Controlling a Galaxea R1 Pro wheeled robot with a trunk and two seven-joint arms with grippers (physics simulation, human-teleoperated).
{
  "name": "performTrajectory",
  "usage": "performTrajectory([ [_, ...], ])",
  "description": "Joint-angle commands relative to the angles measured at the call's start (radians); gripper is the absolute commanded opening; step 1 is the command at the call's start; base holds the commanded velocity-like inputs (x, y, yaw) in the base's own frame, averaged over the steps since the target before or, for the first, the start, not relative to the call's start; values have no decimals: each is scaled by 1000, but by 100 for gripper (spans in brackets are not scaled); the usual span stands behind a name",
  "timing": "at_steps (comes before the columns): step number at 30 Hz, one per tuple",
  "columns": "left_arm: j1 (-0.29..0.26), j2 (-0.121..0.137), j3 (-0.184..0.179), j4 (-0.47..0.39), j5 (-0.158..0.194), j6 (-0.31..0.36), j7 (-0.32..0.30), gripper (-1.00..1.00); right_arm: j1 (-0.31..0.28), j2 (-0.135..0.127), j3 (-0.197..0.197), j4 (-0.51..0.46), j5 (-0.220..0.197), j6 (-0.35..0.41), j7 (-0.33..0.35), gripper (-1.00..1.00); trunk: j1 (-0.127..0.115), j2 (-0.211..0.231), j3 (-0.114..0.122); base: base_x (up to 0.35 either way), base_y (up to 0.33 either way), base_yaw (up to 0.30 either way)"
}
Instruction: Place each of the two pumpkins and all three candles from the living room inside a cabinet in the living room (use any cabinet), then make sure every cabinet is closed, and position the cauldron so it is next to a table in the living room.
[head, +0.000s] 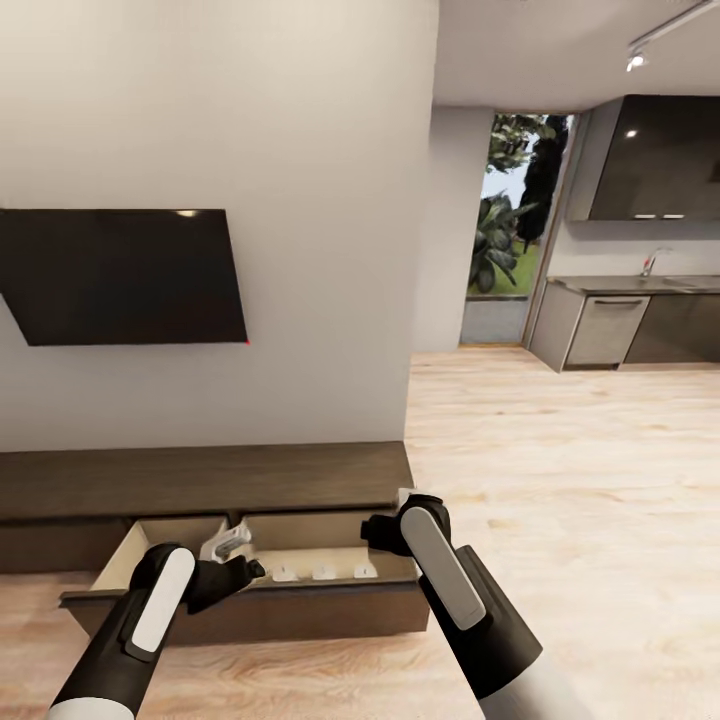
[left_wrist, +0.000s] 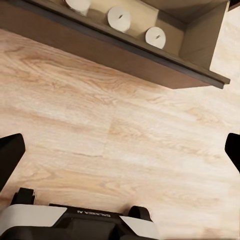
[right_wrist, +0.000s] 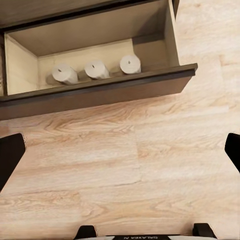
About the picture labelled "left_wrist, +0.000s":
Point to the cabinet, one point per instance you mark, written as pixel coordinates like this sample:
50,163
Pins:
192,30

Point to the pillar candle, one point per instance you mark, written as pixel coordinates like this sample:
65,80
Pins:
79,6
118,18
154,36

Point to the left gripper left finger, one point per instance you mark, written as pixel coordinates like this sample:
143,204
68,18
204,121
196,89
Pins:
12,149

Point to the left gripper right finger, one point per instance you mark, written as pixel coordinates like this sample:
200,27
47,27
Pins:
232,148

